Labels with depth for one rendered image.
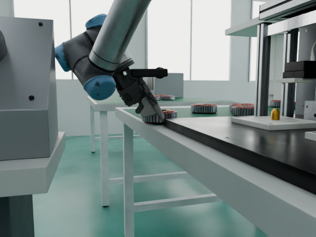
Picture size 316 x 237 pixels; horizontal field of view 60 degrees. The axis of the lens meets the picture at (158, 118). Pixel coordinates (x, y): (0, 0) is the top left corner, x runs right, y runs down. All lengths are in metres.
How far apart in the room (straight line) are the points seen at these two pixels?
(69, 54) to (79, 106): 4.26
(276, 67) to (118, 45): 1.28
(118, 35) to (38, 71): 0.22
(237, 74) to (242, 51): 0.46
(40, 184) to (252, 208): 0.29
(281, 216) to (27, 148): 0.37
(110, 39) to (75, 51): 0.15
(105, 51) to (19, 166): 0.35
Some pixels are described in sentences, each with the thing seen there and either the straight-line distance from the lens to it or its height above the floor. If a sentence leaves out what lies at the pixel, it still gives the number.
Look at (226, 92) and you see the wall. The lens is 5.81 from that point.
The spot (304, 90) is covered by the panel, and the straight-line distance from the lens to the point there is 1.01.
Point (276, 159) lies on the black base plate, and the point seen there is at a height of 0.77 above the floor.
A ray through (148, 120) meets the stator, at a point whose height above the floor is 0.76.
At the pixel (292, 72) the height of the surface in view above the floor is 0.89.
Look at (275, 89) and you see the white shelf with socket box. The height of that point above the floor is 0.85.
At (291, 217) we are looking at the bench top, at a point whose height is 0.73.
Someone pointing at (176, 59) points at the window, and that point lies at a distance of 5.37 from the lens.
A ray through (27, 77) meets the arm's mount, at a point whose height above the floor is 0.88.
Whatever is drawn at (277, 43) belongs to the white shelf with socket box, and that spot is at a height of 1.11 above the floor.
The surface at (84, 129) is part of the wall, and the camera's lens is 5.08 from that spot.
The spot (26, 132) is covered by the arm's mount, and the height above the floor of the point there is 0.79.
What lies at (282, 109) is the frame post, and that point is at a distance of 0.98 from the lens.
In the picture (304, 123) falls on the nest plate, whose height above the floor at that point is 0.78.
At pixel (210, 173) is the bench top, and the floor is 0.73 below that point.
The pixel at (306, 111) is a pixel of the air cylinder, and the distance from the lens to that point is 0.82.
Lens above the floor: 0.86
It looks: 6 degrees down
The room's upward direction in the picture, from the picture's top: straight up
